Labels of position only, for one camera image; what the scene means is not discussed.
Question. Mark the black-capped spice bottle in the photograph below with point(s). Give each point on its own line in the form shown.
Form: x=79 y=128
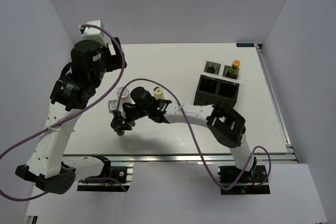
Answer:
x=210 y=69
x=120 y=132

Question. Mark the yellow-capped red sauce bottle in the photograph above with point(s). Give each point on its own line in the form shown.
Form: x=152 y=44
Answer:
x=233 y=70

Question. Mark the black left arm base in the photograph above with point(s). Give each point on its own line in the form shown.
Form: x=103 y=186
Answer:
x=113 y=177

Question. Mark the blue-labelled white granule jar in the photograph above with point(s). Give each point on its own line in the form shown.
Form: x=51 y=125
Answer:
x=123 y=95

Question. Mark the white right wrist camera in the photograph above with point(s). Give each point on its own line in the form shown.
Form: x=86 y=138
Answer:
x=112 y=106

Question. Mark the cream-lidded seasoning shaker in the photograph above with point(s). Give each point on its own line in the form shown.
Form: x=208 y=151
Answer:
x=158 y=93

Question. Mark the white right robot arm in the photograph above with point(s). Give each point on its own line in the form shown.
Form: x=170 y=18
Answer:
x=226 y=125

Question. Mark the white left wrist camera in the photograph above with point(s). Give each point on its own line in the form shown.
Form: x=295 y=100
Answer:
x=89 y=33

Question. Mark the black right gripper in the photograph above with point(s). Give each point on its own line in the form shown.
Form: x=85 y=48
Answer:
x=122 y=125

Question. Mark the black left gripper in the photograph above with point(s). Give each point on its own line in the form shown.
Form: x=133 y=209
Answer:
x=115 y=60

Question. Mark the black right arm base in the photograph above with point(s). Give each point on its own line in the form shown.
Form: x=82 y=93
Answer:
x=247 y=184

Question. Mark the black condiment organizer rack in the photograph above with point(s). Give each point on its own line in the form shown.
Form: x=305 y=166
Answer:
x=216 y=89

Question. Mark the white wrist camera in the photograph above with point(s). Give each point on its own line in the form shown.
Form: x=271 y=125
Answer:
x=89 y=33
x=112 y=106

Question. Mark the blue label sticker right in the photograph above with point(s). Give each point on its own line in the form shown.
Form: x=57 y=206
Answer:
x=243 y=45

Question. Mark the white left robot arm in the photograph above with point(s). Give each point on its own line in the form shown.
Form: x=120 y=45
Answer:
x=46 y=168

